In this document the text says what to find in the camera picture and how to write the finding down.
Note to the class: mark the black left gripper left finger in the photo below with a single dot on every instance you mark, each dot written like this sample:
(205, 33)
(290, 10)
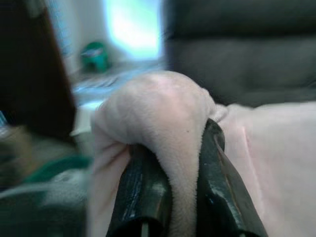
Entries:
(143, 192)

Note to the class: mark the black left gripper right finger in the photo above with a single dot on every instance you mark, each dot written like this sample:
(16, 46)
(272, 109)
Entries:
(214, 185)

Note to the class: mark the green plastic stool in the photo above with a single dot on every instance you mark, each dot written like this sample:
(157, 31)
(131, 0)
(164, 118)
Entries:
(95, 59)

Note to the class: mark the grey fabric sofa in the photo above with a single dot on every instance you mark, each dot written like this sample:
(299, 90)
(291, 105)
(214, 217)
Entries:
(247, 61)

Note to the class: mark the dark wooden cabinet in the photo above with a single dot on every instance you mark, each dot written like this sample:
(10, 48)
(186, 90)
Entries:
(29, 61)

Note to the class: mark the teal basket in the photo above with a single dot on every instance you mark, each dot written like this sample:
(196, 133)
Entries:
(61, 165)

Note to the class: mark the pink plush pillow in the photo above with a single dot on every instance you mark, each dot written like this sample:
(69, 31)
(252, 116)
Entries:
(172, 111)

